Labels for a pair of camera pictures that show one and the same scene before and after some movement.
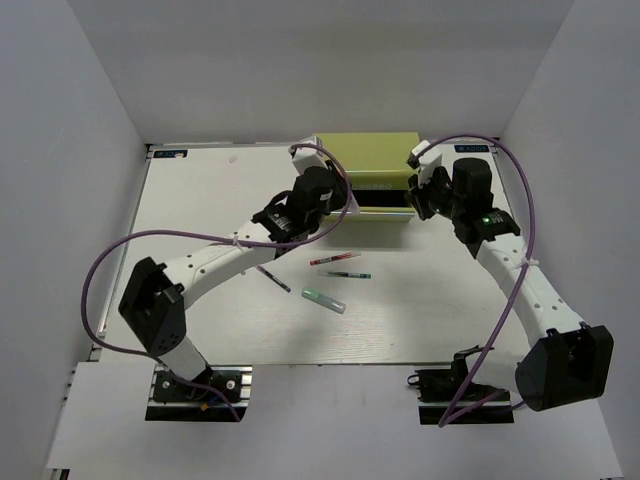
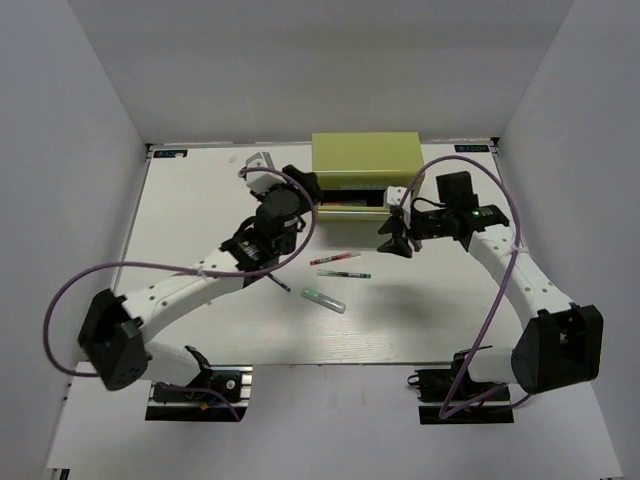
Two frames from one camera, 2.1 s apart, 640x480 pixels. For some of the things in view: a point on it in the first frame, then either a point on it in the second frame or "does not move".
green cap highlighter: [314, 296] does not move
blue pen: [274, 279] does not move
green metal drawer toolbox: [378, 165] does not move
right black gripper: [417, 194] -> [396, 245]
